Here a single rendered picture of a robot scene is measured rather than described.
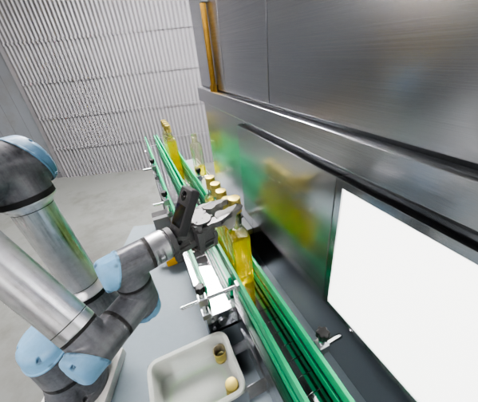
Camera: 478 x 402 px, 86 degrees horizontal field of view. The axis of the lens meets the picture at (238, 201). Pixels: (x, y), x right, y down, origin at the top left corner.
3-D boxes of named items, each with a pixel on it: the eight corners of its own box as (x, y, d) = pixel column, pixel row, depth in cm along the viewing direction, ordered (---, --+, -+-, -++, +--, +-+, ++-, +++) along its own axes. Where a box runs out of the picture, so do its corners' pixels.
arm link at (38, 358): (25, 382, 63) (-6, 352, 56) (73, 332, 73) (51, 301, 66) (59, 400, 59) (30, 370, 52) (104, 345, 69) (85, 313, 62)
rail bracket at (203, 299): (242, 305, 75) (239, 275, 69) (187, 329, 71) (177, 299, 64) (239, 297, 78) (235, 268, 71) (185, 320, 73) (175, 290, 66)
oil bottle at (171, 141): (182, 167, 171) (172, 124, 157) (173, 169, 170) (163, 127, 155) (179, 164, 176) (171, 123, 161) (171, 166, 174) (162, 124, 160)
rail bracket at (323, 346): (342, 361, 61) (350, 328, 54) (319, 375, 59) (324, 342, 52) (331, 346, 64) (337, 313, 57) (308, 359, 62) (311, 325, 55)
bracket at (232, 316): (239, 321, 78) (237, 307, 75) (210, 335, 76) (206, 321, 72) (235, 313, 81) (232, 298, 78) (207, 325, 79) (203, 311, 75)
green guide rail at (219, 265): (233, 295, 79) (231, 277, 75) (231, 296, 78) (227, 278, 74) (156, 143, 219) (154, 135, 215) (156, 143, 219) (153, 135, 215)
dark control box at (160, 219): (172, 229, 134) (168, 215, 130) (157, 234, 132) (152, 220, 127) (169, 221, 141) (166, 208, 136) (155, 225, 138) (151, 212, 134)
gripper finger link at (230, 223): (242, 218, 71) (213, 231, 67) (241, 200, 68) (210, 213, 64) (249, 224, 69) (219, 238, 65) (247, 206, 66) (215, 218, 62)
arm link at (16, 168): (71, 338, 72) (-78, 155, 47) (110, 296, 84) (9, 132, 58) (100, 348, 67) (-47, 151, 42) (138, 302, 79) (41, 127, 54)
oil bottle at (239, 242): (254, 281, 83) (250, 229, 72) (239, 288, 81) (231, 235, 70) (246, 269, 88) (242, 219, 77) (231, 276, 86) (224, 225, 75)
